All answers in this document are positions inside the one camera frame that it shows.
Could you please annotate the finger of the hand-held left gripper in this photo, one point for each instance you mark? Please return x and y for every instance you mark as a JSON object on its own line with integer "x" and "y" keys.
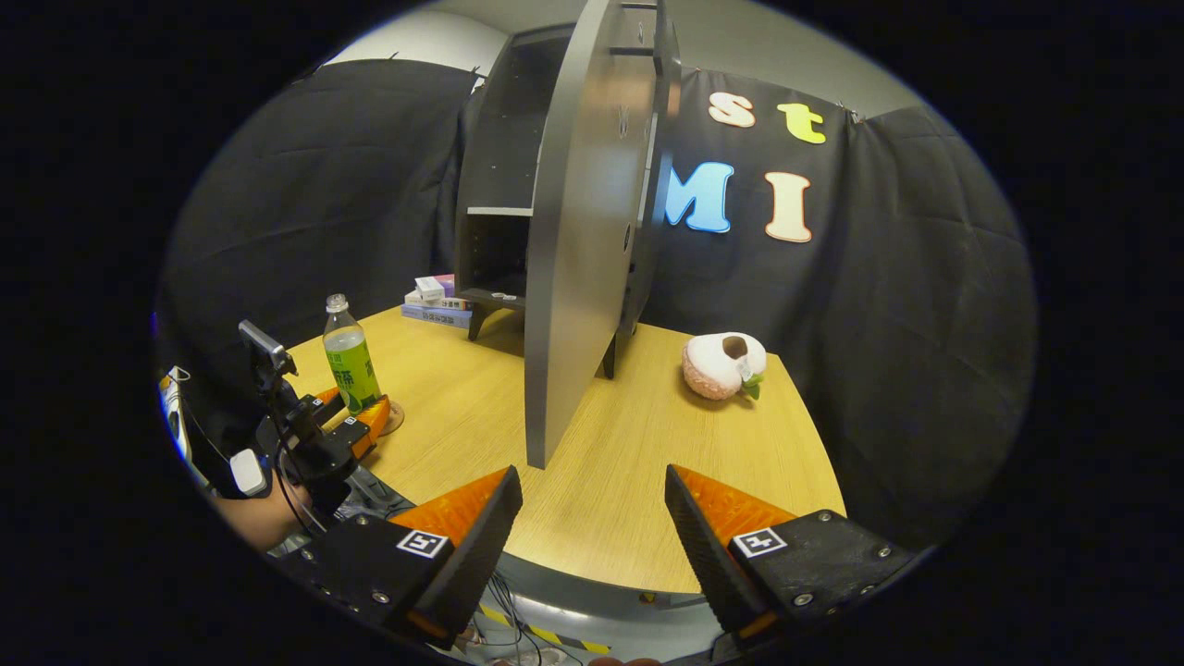
{"x": 365, "y": 430}
{"x": 326, "y": 400}

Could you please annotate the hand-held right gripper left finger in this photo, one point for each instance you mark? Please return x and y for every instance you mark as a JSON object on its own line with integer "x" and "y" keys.
{"x": 476, "y": 555}

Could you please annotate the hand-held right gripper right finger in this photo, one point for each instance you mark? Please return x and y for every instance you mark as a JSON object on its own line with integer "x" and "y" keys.
{"x": 712, "y": 555}

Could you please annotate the round brown coaster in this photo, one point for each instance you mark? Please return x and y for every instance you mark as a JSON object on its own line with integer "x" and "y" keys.
{"x": 396, "y": 421}

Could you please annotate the green label plastic bottle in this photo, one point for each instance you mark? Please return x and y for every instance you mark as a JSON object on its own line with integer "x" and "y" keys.
{"x": 351, "y": 361}

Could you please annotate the grey cabinet door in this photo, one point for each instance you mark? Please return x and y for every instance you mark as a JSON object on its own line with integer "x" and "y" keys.
{"x": 583, "y": 231}

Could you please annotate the dark grey cabinet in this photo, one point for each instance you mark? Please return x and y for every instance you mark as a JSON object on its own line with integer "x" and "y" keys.
{"x": 504, "y": 120}

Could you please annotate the yellow black hazard tape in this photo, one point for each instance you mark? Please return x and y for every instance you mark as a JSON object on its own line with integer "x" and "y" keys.
{"x": 555, "y": 636}

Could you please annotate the small white pink box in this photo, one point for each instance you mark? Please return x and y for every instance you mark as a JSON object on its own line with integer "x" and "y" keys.
{"x": 435, "y": 287}

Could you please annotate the pink white plush toy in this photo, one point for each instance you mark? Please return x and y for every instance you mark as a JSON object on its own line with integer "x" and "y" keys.
{"x": 721, "y": 365}

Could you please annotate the black backdrop cloth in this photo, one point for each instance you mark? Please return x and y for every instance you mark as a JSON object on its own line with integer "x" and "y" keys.
{"x": 906, "y": 277}

